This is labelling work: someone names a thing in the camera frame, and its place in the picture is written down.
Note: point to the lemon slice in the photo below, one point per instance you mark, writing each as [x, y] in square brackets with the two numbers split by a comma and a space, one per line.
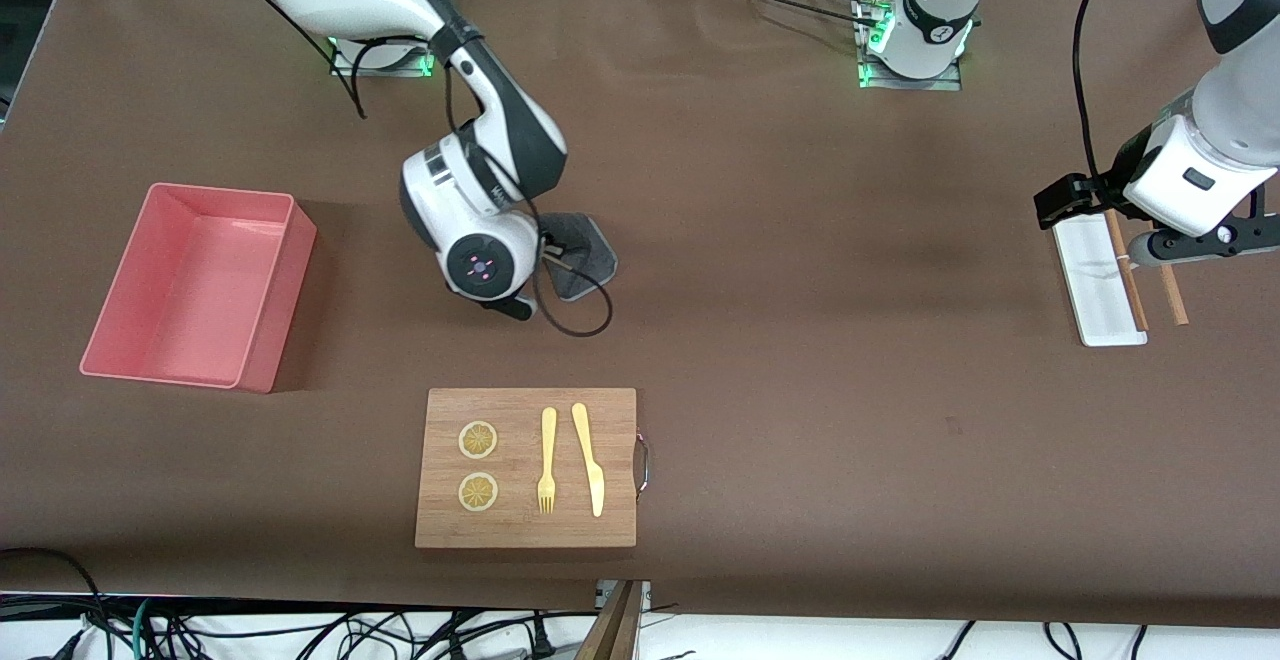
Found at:
[478, 492]
[478, 440]

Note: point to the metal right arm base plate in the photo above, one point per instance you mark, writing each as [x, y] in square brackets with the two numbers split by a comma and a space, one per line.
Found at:
[400, 68]

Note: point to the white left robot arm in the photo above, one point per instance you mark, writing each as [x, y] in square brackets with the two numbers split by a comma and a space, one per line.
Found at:
[1240, 100]

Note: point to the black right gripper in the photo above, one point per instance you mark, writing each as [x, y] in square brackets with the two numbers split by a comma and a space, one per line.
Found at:
[551, 239]

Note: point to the pink plastic bin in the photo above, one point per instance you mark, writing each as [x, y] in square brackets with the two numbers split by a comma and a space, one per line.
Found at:
[190, 290]

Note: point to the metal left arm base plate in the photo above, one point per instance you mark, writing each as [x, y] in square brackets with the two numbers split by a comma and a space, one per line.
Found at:
[945, 83]

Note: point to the grey and pink microfibre cloth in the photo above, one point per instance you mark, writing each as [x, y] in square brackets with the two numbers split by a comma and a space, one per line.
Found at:
[595, 250]

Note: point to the yellow plastic knife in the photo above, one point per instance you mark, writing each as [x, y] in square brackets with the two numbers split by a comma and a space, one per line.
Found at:
[587, 450]

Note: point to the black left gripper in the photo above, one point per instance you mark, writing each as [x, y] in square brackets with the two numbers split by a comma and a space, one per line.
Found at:
[1102, 186]

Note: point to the bamboo cutting board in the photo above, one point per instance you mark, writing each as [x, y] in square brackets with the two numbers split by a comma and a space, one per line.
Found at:
[525, 525]

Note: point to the white rectangular tray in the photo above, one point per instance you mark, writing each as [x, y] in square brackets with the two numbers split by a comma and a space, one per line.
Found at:
[1090, 300]

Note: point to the yellow plastic fork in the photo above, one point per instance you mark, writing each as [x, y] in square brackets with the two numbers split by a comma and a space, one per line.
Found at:
[548, 440]

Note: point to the small metal bracket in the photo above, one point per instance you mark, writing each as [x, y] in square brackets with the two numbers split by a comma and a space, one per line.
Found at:
[646, 592]

